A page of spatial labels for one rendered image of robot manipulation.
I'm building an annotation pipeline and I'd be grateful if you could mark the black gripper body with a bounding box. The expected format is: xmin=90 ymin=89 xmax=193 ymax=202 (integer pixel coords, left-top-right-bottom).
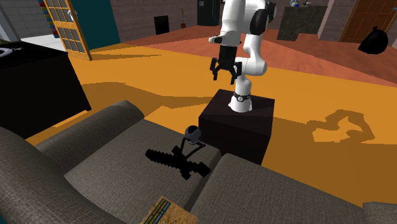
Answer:
xmin=217 ymin=45 xmax=239 ymax=71

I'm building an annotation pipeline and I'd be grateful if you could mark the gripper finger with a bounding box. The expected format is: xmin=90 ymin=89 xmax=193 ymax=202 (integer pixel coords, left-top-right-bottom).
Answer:
xmin=209 ymin=57 xmax=221 ymax=81
xmin=229 ymin=61 xmax=243 ymax=85

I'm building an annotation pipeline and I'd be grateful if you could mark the dark refrigerator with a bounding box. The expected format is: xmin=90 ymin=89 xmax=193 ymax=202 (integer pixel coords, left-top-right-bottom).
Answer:
xmin=197 ymin=0 xmax=221 ymax=27

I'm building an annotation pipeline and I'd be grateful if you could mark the dark robot stand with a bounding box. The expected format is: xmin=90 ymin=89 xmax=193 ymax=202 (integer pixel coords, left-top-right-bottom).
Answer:
xmin=198 ymin=88 xmax=275 ymax=166

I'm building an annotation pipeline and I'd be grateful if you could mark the black square box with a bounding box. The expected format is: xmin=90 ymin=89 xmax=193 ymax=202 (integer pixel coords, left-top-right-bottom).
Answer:
xmin=154 ymin=15 xmax=171 ymax=36

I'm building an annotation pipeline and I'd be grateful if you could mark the dark stone counter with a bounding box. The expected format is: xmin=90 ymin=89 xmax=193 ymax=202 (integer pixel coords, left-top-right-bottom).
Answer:
xmin=276 ymin=4 xmax=328 ymax=42

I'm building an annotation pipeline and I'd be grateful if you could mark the black pixelated sword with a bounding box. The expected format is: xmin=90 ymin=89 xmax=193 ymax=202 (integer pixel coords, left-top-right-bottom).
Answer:
xmin=144 ymin=144 xmax=212 ymax=181

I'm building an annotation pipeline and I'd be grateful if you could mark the grey fabric sofa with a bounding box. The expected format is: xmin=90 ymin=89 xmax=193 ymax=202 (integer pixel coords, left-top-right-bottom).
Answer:
xmin=0 ymin=99 xmax=397 ymax=224

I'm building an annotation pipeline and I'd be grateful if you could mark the brown wooden door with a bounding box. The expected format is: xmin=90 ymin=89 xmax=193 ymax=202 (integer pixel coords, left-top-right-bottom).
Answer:
xmin=338 ymin=0 xmax=397 ymax=43

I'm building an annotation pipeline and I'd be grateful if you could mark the black garbage bag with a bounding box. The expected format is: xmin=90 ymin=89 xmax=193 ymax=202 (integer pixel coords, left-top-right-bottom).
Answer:
xmin=358 ymin=26 xmax=389 ymax=55

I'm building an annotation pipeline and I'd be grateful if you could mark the wooden glass-paned door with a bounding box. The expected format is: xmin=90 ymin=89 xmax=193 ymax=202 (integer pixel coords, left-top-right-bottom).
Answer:
xmin=43 ymin=0 xmax=93 ymax=62

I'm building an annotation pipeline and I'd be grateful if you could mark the black cabinet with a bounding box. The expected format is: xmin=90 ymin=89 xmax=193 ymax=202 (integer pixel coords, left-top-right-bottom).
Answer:
xmin=0 ymin=41 xmax=92 ymax=140

